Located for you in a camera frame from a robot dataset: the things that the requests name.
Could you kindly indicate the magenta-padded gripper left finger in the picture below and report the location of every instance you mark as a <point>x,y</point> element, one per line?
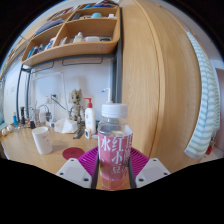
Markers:
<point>75,171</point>

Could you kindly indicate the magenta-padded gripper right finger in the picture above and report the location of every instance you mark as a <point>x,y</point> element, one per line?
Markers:
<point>151,171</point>

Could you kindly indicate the clear bottle with pink label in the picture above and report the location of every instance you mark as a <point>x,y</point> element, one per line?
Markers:
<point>115,153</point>

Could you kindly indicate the flat round red coaster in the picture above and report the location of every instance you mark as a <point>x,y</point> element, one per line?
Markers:
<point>72,153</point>

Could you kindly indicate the small white desk thermometer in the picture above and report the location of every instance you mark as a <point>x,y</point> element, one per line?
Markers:
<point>87,134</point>

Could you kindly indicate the white paper cup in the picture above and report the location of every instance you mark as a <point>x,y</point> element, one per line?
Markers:
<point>42,141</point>

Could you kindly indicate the crumpled white tissue pack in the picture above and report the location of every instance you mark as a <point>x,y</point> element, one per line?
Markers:
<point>66,126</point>

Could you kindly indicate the white bottle with red pump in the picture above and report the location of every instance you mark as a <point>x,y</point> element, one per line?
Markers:
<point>90,120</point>

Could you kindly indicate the white power strip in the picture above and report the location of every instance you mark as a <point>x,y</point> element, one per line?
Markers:
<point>45,117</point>

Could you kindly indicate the brown tree figurine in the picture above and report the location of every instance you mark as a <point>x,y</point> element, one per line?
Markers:
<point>76,106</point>

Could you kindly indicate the small blue bottle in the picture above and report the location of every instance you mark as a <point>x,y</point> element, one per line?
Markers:
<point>15,120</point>

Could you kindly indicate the green striped white towel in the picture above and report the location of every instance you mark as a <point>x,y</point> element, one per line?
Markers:
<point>205,110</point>

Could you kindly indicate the blue wash bottle white nozzle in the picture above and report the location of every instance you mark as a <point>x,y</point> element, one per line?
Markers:
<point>108,96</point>

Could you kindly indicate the wooden wardrobe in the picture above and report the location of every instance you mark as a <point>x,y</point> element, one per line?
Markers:
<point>160,83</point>

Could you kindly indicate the wooden shelf unit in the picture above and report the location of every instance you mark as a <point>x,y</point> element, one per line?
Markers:
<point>90,30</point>

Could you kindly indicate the grey metal desk frame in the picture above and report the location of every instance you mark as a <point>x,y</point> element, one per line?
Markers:
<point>117,76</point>

